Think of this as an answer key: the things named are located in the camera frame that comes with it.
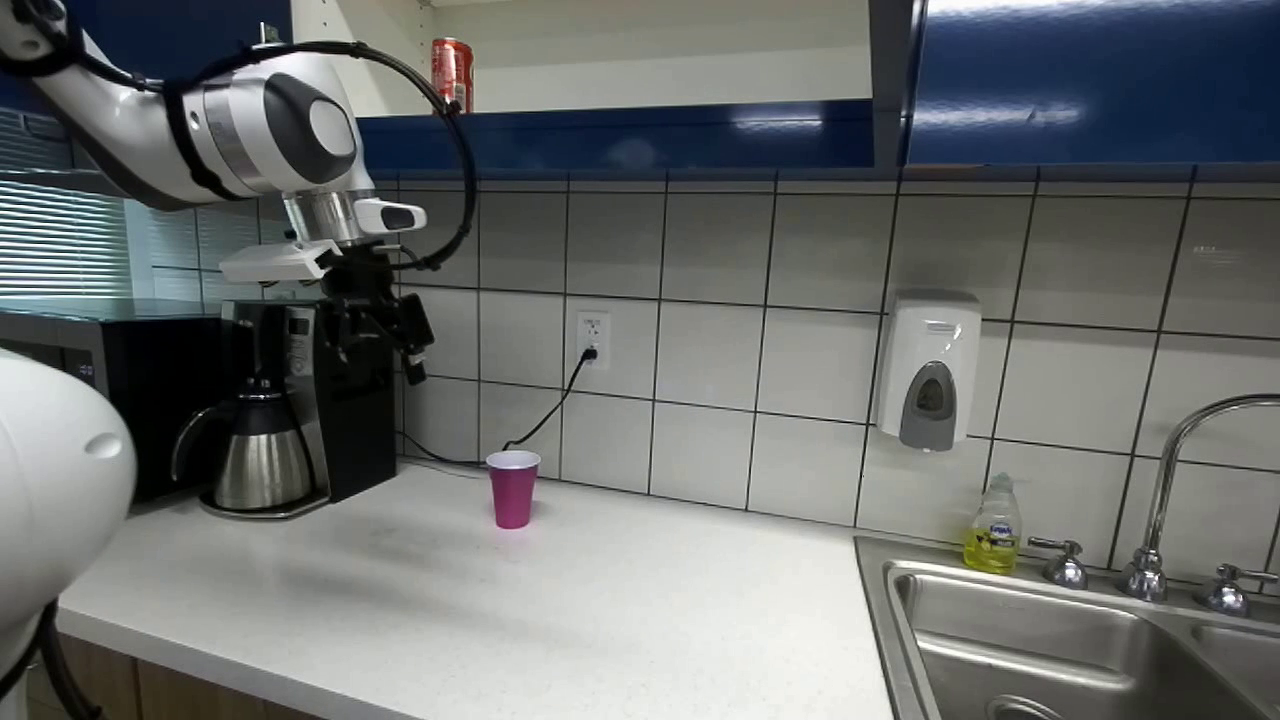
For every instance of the chrome faucet spout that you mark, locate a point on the chrome faucet spout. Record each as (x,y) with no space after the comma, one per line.
(1175,455)

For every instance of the white soap dispenser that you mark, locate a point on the white soap dispenser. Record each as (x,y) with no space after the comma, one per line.
(927,375)

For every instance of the blue cabinet door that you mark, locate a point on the blue cabinet door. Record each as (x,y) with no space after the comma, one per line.
(144,25)
(1094,81)

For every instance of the stainless steel sink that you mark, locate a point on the stainless steel sink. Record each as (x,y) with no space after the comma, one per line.
(1064,643)

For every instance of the stainless steel coffee carafe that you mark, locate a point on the stainless steel coffee carafe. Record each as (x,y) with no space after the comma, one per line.
(262,464)

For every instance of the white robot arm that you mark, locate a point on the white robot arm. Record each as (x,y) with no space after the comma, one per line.
(120,122)

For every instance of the wooden base cabinet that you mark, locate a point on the wooden base cabinet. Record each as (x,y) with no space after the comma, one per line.
(172,692)

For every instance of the black coffee maker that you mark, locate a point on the black coffee maker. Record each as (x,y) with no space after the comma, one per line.
(362,424)

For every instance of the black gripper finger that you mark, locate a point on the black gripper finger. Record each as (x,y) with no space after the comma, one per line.
(345,351)
(419,342)

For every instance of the pink plastic cup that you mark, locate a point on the pink plastic cup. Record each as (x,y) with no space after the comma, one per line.
(515,495)

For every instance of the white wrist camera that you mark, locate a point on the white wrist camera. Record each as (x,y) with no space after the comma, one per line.
(274,261)

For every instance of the black microwave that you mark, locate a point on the black microwave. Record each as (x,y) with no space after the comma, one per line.
(144,375)

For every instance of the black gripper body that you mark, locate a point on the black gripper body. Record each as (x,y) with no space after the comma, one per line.
(362,283)

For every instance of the white wall outlet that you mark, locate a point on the white wall outlet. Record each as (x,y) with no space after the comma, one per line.
(593,342)

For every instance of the yellow dish soap bottle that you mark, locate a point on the yellow dish soap bottle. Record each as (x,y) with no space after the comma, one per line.
(994,540)

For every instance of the blue wall cabinet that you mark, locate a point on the blue wall cabinet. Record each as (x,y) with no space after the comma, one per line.
(601,138)

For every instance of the red soda can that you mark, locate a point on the red soda can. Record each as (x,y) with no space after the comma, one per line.
(451,74)

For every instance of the window blinds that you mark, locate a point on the window blinds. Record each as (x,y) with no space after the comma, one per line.
(67,255)

